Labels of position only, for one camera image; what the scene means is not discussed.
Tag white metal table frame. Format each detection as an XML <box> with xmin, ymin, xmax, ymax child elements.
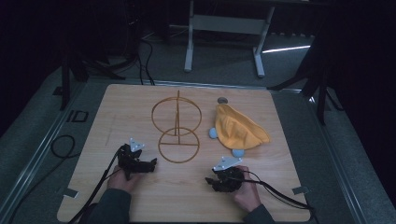
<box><xmin>183</xmin><ymin>0</ymin><xmax>276</xmax><ymax>78</ymax></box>

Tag yellow cloth hat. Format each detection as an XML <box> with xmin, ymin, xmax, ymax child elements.
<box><xmin>208</xmin><ymin>96</ymin><xmax>272</xmax><ymax>159</ymax></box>

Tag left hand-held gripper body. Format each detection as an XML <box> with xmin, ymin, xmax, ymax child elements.
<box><xmin>117</xmin><ymin>137</ymin><xmax>152</xmax><ymax>181</ymax></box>

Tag black hanging cables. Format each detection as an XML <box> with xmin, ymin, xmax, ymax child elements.
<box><xmin>135</xmin><ymin>36</ymin><xmax>156</xmax><ymax>87</ymax></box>

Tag black tripod stand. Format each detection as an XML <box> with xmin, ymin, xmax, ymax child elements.
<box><xmin>59</xmin><ymin>36</ymin><xmax>139</xmax><ymax>112</ymax></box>
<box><xmin>266</xmin><ymin>27</ymin><xmax>345</xmax><ymax>126</ymax></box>

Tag gold wire hat stand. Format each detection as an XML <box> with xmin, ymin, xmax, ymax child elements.
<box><xmin>150</xmin><ymin>90</ymin><xmax>203</xmax><ymax>164</ymax></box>

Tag person's left hand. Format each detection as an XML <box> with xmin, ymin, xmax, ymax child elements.
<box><xmin>106</xmin><ymin>165</ymin><xmax>145</xmax><ymax>195</ymax></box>

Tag person's right hand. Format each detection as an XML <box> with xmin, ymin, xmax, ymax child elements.
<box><xmin>233</xmin><ymin>165</ymin><xmax>262</xmax><ymax>214</ymax></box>

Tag black looped floor cable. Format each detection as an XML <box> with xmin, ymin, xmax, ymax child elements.
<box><xmin>8</xmin><ymin>133</ymin><xmax>78</xmax><ymax>218</ymax></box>

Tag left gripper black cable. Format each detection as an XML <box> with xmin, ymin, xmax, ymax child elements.
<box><xmin>67</xmin><ymin>148</ymin><xmax>123</xmax><ymax>224</ymax></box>

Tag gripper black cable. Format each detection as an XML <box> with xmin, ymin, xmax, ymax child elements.
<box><xmin>242</xmin><ymin>169</ymin><xmax>316</xmax><ymax>219</ymax></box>
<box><xmin>67</xmin><ymin>148</ymin><xmax>123</xmax><ymax>224</ymax></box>

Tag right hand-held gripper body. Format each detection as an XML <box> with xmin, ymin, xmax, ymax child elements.
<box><xmin>211</xmin><ymin>156</ymin><xmax>246</xmax><ymax>193</ymax></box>

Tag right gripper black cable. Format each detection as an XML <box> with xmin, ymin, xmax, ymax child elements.
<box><xmin>242</xmin><ymin>169</ymin><xmax>316</xmax><ymax>219</ymax></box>

